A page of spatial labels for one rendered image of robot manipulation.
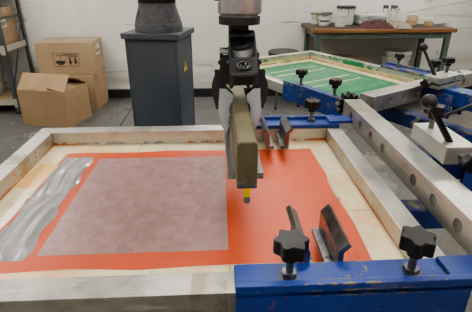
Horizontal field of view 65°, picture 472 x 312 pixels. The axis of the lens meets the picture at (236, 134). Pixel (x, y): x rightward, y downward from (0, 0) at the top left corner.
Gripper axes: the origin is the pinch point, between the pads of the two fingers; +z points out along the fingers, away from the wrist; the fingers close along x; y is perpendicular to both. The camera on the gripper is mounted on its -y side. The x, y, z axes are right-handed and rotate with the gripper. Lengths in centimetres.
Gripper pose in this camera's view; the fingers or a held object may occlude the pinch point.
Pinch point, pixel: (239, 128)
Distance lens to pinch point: 69.8
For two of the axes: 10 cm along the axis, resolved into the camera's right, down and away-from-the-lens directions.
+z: 0.0, 9.2, 3.9
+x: -10.0, 0.2, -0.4
